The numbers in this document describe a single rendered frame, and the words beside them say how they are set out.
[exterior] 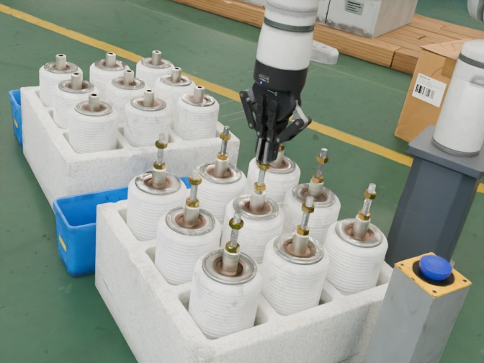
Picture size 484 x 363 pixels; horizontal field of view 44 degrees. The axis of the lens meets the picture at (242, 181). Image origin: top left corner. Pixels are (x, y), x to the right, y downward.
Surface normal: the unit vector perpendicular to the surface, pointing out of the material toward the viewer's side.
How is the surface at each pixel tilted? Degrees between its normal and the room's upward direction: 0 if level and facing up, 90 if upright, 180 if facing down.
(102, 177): 90
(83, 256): 92
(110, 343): 0
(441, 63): 90
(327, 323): 90
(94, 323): 0
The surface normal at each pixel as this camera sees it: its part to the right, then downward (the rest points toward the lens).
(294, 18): 0.07, 0.50
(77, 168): 0.50, 0.48
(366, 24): -0.55, 0.34
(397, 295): -0.85, 0.15
